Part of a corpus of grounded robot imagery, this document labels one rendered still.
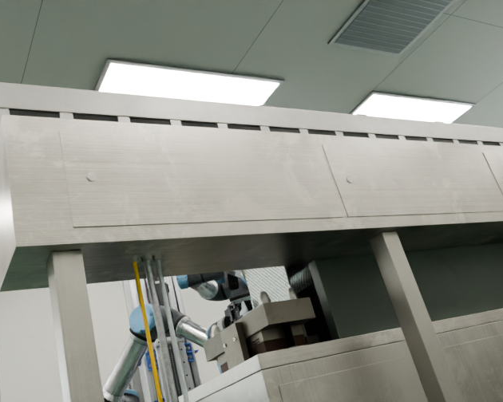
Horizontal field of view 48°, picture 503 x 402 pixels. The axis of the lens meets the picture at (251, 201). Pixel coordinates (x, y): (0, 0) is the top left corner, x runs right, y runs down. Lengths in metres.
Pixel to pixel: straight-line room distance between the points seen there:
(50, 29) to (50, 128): 1.85
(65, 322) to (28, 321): 4.31
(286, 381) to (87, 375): 0.57
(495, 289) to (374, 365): 0.68
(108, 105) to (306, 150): 0.55
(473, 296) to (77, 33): 2.25
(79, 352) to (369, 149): 1.02
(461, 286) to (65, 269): 1.36
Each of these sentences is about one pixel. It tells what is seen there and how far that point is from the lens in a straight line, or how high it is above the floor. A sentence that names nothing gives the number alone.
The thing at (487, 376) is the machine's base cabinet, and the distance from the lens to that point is 2.00.
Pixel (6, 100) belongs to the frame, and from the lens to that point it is 1.52.
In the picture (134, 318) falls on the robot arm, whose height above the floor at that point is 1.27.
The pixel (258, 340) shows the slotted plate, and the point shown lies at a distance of 1.60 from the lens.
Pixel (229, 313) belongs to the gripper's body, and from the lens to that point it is 2.04.
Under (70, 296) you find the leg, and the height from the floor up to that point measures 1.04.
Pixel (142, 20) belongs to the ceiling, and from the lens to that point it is 3.12.
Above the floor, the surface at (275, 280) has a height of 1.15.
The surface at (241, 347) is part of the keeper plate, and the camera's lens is 1.62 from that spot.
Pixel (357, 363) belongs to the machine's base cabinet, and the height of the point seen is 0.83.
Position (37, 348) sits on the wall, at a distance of 5.40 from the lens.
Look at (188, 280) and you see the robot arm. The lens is 2.31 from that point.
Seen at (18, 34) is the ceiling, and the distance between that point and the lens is 3.13.
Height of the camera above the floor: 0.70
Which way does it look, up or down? 23 degrees up
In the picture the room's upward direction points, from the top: 16 degrees counter-clockwise
